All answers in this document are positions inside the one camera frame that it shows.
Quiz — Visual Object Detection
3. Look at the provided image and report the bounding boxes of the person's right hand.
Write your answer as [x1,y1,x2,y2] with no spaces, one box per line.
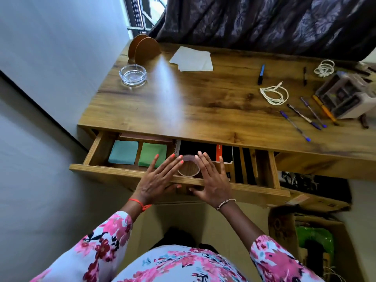
[189,151,236,209]

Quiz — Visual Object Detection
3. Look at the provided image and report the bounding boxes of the person's left hand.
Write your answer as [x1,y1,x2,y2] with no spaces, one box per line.
[134,153,184,206]

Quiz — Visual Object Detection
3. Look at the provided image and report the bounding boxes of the wooden desk drawer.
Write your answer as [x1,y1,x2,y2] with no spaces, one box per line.
[69,130,291,208]

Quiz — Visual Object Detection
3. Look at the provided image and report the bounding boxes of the person's right forearm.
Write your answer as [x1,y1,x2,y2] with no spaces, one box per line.
[218,201,265,252]

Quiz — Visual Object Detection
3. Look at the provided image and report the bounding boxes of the person's left forearm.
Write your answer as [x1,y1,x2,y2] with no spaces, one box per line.
[120,198,150,224]

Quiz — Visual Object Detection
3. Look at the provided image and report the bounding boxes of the green sticky note pad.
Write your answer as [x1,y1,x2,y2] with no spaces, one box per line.
[138,142,168,168]

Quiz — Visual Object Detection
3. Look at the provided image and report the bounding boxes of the clear tape roll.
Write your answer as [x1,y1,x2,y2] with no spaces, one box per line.
[177,155,201,178]

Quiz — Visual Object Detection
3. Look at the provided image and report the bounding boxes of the black spiral notebook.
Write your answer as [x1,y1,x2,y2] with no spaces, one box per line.
[173,140,218,162]

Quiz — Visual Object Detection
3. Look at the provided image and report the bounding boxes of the orange and black book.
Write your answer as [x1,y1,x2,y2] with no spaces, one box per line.
[216,144,234,164]

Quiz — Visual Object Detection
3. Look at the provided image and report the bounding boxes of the teal sticky note pad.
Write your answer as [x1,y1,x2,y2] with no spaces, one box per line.
[108,140,139,165]

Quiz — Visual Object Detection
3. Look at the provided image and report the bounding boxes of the wooden desk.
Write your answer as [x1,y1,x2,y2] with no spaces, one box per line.
[69,40,376,208]

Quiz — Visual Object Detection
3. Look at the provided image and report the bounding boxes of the cardboard box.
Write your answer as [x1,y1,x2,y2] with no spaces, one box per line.
[267,187,366,282]

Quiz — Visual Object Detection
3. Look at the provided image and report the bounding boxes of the pink floral white garment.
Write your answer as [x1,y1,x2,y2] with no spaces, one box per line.
[29,211,324,282]

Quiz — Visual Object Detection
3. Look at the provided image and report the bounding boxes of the purple ballpoint pen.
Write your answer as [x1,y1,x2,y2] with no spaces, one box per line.
[287,104,322,131]
[279,110,311,142]
[300,96,327,129]

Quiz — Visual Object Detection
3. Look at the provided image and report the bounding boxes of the glass ashtray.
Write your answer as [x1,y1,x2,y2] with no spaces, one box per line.
[119,64,147,87]

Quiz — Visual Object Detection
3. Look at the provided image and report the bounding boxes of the black patterned bag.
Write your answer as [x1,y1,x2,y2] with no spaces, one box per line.
[277,171,353,203]

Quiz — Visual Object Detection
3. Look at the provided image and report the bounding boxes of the white paper sheets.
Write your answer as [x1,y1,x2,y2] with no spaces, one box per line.
[169,46,214,72]

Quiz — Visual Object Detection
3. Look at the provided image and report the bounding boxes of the green plastic object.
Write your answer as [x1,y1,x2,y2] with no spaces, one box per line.
[295,226,335,256]

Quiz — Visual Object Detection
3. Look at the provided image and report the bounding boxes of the brown wooden file holder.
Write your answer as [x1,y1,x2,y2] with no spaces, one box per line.
[128,33,162,65]

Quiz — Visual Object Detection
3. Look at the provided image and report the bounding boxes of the orange pen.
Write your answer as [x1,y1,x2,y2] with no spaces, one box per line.
[312,94,339,126]

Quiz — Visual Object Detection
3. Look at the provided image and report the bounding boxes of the grey white desk organizer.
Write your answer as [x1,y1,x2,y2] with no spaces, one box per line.
[314,70,376,119]

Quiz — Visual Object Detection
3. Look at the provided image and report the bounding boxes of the dark patterned curtain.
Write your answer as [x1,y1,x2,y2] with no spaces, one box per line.
[148,0,376,62]

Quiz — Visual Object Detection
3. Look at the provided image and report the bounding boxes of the beaded bracelet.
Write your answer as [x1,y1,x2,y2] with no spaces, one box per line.
[216,198,237,211]

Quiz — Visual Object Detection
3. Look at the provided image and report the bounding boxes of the orange wrist string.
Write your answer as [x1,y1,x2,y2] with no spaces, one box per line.
[128,198,153,212]

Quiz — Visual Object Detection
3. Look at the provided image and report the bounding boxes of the coiled white cable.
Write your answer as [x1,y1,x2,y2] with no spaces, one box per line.
[313,59,335,78]
[260,82,289,106]

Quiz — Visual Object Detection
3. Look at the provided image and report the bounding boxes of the window frame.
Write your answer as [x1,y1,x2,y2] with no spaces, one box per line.
[123,0,168,39]

